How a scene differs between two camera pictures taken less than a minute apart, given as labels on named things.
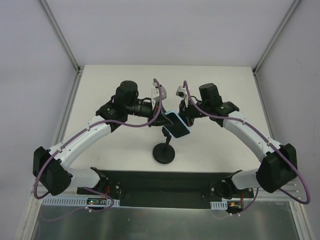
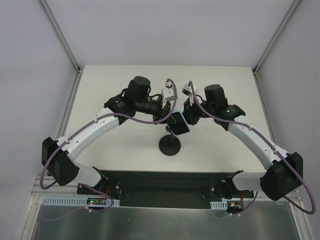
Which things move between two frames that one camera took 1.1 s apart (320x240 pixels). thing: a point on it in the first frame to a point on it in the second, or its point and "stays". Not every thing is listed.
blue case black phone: x=179 y=128 stays
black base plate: x=169 y=189 stays
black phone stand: x=164 y=153 to x=169 y=145
